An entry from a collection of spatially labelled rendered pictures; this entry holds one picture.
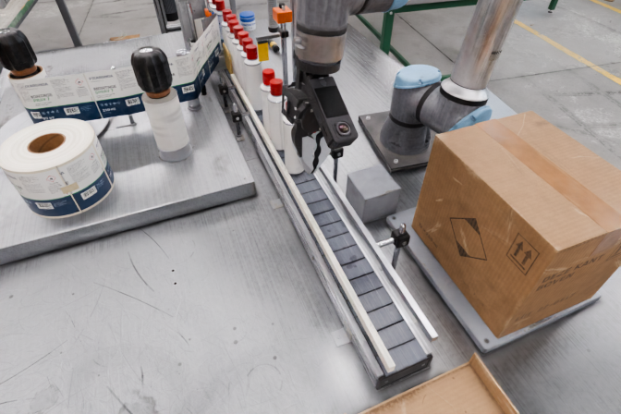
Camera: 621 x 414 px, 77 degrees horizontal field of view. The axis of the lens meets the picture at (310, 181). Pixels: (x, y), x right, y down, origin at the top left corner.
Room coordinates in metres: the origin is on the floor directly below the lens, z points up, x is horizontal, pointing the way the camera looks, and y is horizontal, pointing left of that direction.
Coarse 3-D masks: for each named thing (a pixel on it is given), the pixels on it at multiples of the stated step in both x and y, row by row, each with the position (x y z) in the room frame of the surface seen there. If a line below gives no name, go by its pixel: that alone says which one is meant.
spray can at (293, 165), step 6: (288, 126) 0.77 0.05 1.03; (288, 132) 0.77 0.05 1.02; (288, 138) 0.77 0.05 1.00; (288, 144) 0.77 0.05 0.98; (288, 150) 0.77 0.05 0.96; (294, 150) 0.77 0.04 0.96; (288, 156) 0.77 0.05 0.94; (294, 156) 0.77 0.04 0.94; (288, 162) 0.77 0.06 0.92; (294, 162) 0.77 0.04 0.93; (288, 168) 0.77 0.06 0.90; (294, 168) 0.77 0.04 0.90; (300, 168) 0.77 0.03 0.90; (294, 174) 0.77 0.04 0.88
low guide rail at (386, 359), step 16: (240, 96) 1.14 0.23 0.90; (272, 144) 0.85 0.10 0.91; (288, 176) 0.73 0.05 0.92; (304, 208) 0.62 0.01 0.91; (320, 240) 0.52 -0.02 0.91; (336, 272) 0.45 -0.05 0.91; (352, 288) 0.41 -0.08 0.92; (352, 304) 0.38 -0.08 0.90; (368, 320) 0.34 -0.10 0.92; (384, 352) 0.29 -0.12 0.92
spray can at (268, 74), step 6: (264, 72) 0.94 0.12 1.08; (270, 72) 0.94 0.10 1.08; (264, 78) 0.93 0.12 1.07; (270, 78) 0.93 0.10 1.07; (264, 84) 0.94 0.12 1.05; (264, 90) 0.93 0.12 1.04; (264, 96) 0.93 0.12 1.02; (264, 102) 0.93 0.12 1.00; (264, 108) 0.93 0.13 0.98; (264, 114) 0.93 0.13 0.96; (264, 120) 0.93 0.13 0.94; (264, 126) 0.93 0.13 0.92; (270, 138) 0.92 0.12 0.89
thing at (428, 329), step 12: (324, 168) 0.70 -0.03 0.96; (336, 192) 0.62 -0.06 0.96; (348, 204) 0.58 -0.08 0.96; (360, 228) 0.52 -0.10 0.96; (372, 240) 0.49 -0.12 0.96; (372, 252) 0.47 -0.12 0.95; (384, 264) 0.43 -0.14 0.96; (396, 276) 0.40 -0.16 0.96; (396, 288) 0.38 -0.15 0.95; (408, 300) 0.36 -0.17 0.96; (420, 312) 0.33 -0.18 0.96; (420, 324) 0.32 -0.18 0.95; (432, 336) 0.29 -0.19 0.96
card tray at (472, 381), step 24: (480, 360) 0.29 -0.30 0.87; (432, 384) 0.27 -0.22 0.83; (456, 384) 0.27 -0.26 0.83; (480, 384) 0.27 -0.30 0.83; (384, 408) 0.23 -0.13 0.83; (408, 408) 0.23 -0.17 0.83; (432, 408) 0.23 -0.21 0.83; (456, 408) 0.23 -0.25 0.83; (480, 408) 0.23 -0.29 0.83; (504, 408) 0.23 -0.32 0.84
